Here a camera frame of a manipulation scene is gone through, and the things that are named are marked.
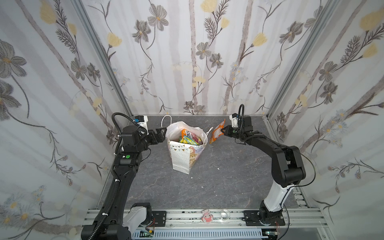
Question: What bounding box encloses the red orange Fox's candy bag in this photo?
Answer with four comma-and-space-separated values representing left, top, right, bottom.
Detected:
181, 129, 196, 139

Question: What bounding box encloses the green yellow Fox's candy bag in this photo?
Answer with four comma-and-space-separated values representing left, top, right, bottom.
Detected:
180, 136, 200, 146

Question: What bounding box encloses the small orange snack packet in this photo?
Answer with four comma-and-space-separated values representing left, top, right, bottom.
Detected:
210, 120, 226, 144

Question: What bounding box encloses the white cartoon paper bag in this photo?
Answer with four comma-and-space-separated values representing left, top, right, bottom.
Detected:
161, 115, 212, 174

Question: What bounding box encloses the purple Fox's berries bag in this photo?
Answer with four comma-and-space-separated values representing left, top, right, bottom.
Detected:
191, 133, 204, 145

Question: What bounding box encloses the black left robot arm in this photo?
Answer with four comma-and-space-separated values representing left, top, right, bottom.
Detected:
81, 113, 167, 240

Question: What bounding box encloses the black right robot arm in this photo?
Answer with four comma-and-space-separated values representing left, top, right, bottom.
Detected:
221, 104, 307, 226

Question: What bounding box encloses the clear round suction cup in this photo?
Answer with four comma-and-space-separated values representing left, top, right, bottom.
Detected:
220, 209, 231, 222

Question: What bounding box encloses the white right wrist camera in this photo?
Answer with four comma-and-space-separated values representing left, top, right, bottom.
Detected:
229, 113, 239, 128

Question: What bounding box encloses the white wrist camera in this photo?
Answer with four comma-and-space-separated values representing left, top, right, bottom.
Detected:
229, 113, 239, 128
135, 115, 148, 131

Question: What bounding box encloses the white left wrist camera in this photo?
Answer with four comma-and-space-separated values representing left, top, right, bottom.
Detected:
135, 115, 148, 131

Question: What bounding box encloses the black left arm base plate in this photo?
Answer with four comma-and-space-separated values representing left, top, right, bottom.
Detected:
152, 211, 167, 228

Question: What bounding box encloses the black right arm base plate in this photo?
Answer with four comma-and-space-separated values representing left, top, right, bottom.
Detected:
243, 209, 286, 227

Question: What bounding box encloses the white slotted cable duct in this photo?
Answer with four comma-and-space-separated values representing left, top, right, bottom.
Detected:
132, 229, 269, 240

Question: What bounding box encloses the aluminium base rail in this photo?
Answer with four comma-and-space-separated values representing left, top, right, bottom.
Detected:
84, 206, 335, 240

